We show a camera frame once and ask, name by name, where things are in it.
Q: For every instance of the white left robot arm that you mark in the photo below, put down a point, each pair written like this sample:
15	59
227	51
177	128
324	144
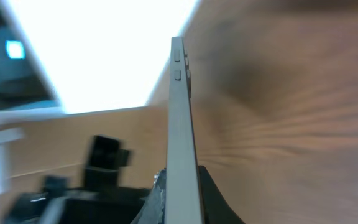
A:
99	199

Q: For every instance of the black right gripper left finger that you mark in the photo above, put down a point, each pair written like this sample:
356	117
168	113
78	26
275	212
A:
153	210

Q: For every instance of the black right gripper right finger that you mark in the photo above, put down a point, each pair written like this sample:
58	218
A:
216	209

